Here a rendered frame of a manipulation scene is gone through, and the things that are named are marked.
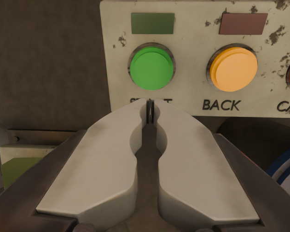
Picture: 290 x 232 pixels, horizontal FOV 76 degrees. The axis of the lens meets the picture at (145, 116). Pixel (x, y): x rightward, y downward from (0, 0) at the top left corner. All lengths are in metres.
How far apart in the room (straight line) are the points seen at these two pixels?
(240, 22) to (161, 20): 0.06
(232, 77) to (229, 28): 0.04
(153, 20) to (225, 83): 0.09
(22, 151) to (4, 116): 0.22
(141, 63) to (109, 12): 0.05
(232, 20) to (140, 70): 0.09
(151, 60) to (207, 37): 0.05
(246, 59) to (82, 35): 0.73
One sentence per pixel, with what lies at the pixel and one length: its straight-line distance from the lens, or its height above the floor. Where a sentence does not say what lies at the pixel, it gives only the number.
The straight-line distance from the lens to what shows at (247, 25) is 0.19.
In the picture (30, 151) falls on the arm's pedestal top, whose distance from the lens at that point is 0.87.
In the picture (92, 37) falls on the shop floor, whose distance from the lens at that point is 0.83.
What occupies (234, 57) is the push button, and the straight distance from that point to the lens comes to 0.18.
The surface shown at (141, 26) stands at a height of 0.61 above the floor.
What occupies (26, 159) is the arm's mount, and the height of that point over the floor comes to 0.14.
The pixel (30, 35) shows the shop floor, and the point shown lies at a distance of 0.94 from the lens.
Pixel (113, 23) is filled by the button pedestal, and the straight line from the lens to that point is 0.18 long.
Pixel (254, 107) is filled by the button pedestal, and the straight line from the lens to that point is 0.23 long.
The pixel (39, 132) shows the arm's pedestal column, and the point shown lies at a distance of 0.94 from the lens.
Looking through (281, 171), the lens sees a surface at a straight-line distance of 0.50.
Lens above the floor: 0.78
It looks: 78 degrees down
